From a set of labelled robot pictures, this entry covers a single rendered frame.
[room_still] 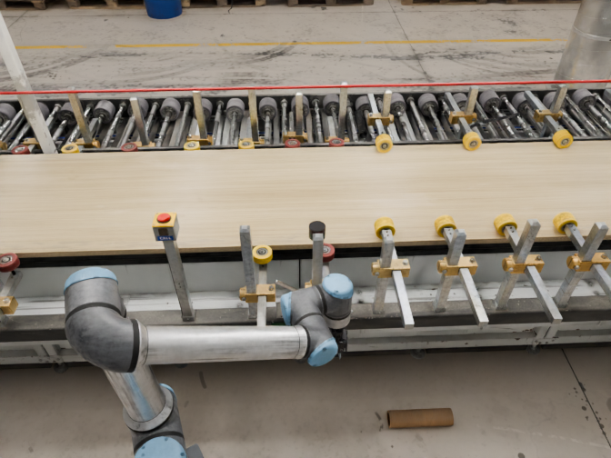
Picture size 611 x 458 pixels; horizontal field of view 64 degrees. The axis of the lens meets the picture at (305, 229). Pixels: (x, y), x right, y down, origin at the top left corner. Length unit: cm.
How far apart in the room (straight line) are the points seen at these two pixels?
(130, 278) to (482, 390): 180
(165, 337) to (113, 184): 140
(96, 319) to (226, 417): 153
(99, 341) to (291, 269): 114
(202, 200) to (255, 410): 107
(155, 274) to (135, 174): 56
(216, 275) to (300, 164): 70
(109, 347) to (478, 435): 193
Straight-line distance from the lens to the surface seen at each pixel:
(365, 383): 265
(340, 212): 213
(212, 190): 228
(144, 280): 222
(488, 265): 228
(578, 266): 208
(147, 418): 160
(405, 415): 250
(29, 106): 274
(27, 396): 295
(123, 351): 111
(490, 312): 213
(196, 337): 117
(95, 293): 118
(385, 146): 250
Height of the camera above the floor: 228
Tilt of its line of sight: 42 degrees down
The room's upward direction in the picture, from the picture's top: straight up
